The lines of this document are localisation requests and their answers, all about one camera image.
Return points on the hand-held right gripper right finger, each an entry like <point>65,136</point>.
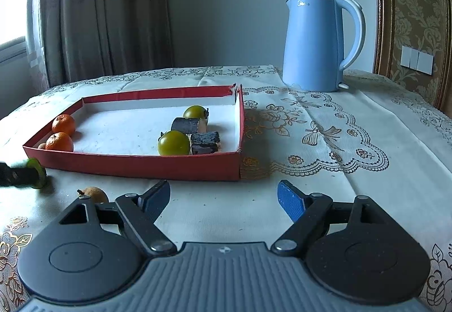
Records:
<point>291,201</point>

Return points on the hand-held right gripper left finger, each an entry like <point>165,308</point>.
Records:
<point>157,201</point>

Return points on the red cardboard box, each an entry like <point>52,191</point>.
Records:
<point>141,165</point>

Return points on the green round fruit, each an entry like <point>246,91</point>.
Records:
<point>173,143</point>
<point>194,111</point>

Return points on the dark sugar cane piece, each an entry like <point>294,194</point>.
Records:
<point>187,125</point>
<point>206,142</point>

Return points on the orange tangerine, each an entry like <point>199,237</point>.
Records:
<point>63,124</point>
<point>59,142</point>

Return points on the white embroidered tablecloth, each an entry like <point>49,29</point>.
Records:
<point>335,156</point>

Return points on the brown longan with stem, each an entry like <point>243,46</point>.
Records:
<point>94,194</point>

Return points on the dark cylinder with green end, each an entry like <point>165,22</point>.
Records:
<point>21,176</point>

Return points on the blue electric kettle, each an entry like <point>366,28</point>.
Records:
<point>314,43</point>

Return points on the brown patterned curtain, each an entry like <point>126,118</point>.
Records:
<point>106,15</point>

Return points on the white wall switch panel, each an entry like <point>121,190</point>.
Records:
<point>417,59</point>

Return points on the window frame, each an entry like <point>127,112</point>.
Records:
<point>14,47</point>

